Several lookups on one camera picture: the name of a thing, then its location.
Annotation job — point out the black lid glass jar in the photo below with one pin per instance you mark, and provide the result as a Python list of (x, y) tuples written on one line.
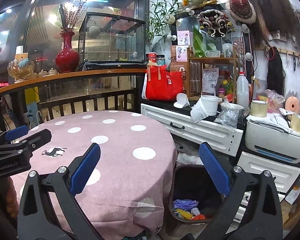
[(161, 60)]

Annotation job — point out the purple plastic packet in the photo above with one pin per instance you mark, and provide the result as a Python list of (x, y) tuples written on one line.
[(185, 204)]

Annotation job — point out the yellow green bottle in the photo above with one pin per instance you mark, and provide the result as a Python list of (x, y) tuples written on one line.
[(227, 86)]

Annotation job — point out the white drawer unit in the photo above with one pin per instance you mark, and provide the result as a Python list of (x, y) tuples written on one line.
[(267, 172)]

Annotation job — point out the white labelled packet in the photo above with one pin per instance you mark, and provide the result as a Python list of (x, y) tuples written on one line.
[(210, 81)]

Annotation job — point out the patterned white mug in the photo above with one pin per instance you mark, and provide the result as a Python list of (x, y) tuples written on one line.
[(227, 50)]

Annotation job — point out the pink polka dot tablecloth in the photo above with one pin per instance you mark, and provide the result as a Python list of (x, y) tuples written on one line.
[(115, 175)]

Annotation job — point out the white dresser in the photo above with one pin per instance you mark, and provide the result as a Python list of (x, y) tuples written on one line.
[(195, 130)]

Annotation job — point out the wooden counter with railing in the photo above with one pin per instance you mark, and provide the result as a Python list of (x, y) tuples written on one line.
[(65, 76)]

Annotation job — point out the white bowl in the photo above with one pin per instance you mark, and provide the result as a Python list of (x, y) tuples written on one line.
[(232, 106)]

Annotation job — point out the white paper cup stack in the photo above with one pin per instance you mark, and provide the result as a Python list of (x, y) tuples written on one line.
[(19, 50)]

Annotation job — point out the lion head decoration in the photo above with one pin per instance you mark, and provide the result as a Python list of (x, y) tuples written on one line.
[(215, 22)]

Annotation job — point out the red fabric bag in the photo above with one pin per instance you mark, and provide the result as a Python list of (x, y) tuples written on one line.
[(162, 85)]

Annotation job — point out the plastic bag with colourful contents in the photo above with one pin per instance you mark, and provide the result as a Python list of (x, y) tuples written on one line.
[(271, 101)]

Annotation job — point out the pink portrait box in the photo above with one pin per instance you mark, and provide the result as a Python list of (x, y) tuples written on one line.
[(185, 37), (183, 53)]

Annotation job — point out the peach round disc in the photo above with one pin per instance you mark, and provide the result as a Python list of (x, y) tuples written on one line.
[(293, 105)]

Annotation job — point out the white plastic scoop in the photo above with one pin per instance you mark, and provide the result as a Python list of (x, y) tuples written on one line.
[(181, 101)]

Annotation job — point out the bamboo plant in vase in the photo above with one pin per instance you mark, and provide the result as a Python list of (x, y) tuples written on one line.
[(160, 15)]

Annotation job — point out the white plastic jug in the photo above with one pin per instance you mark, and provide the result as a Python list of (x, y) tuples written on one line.
[(242, 92)]

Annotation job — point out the red LED sign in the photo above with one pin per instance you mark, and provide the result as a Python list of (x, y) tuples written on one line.
[(2, 84)]

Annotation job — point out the gold lotus bowl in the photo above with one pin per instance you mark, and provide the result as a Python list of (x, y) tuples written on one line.
[(21, 70)]

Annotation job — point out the white plastic bucket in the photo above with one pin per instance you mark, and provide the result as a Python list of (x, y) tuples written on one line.
[(211, 105)]

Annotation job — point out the vanity mirror with bulbs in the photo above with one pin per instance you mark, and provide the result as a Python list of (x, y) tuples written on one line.
[(187, 26)]

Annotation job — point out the red lid jar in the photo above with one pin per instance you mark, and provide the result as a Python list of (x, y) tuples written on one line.
[(151, 58)]

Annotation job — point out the red ceramic vase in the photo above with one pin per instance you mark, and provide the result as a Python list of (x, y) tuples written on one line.
[(67, 58)]

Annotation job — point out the crinkled clear plastic bag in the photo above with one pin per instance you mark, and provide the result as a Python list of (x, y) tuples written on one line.
[(226, 120)]

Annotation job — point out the broad green leaves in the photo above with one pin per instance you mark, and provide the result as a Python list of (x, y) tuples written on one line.
[(200, 42)]

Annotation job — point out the wooden shelf rack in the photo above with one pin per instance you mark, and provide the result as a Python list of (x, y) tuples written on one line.
[(211, 59)]

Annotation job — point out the dark waste bin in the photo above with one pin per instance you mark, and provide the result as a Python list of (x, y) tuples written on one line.
[(190, 180)]

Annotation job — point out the black braided wig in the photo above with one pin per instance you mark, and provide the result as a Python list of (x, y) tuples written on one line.
[(276, 72)]

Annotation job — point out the white printer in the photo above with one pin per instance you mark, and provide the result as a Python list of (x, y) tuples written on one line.
[(267, 140)]

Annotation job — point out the person's left hand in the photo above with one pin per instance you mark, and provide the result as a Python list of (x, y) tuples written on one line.
[(11, 193)]

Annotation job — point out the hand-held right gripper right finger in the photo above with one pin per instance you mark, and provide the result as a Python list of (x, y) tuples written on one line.
[(215, 168)]

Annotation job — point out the white power strip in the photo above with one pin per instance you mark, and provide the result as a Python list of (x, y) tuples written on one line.
[(32, 117)]

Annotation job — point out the brown cardboard box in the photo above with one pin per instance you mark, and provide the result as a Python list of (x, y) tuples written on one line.
[(178, 67)]

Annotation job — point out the long brown wig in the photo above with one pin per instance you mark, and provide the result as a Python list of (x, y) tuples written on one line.
[(267, 10)]

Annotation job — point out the clear glass bowl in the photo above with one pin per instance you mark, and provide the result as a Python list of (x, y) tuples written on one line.
[(212, 53)]

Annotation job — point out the yellow wrapper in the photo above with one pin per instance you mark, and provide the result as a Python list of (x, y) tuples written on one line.
[(184, 213)]

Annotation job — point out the red fringed hat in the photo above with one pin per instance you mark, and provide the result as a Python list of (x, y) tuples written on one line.
[(241, 8)]

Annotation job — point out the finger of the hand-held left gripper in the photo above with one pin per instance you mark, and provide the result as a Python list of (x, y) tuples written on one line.
[(16, 132), (38, 140)]

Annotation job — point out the orange foam fruit net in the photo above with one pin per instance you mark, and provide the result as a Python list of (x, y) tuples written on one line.
[(202, 217)]

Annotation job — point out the glass bird cage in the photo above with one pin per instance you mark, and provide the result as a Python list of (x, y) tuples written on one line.
[(112, 42)]

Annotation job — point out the dried flower branches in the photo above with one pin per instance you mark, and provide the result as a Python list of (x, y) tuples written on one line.
[(70, 20)]

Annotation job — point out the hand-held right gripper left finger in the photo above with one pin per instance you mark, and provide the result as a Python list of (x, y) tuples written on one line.
[(86, 168)]

